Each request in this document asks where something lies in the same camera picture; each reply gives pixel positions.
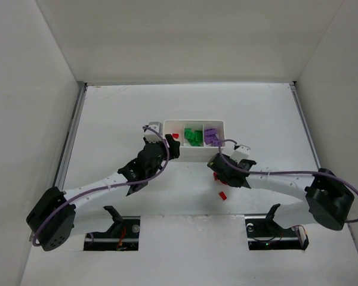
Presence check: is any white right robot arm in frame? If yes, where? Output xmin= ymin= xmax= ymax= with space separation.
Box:
xmin=207 ymin=153 xmax=354 ymax=231

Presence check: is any long green lego plate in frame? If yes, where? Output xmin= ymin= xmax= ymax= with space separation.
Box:
xmin=189 ymin=139 xmax=203 ymax=147

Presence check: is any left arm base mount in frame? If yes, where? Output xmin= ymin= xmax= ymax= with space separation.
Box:
xmin=83 ymin=206 xmax=141 ymax=252

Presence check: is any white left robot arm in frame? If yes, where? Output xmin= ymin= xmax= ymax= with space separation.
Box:
xmin=26 ymin=134 xmax=180 ymax=251

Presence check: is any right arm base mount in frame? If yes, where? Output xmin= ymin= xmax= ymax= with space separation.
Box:
xmin=245 ymin=204 xmax=309 ymax=251

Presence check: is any white divided plastic container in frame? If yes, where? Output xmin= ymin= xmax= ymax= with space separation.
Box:
xmin=163 ymin=119 xmax=225 ymax=162

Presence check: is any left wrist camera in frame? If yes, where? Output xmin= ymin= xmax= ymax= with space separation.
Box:
xmin=143 ymin=122 xmax=162 ymax=143

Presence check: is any green square lego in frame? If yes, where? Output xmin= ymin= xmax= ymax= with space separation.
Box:
xmin=184 ymin=128 xmax=195 ymax=140
xmin=195 ymin=130 xmax=203 ymax=141

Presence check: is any large purple arch lego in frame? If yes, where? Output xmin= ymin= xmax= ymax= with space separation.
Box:
xmin=203 ymin=128 xmax=219 ymax=145

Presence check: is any green two-stud lego brick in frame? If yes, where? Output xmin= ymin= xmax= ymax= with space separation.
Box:
xmin=186 ymin=133 xmax=199 ymax=145

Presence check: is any small purple curved lego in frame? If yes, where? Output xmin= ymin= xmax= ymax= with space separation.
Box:
xmin=211 ymin=139 xmax=223 ymax=147

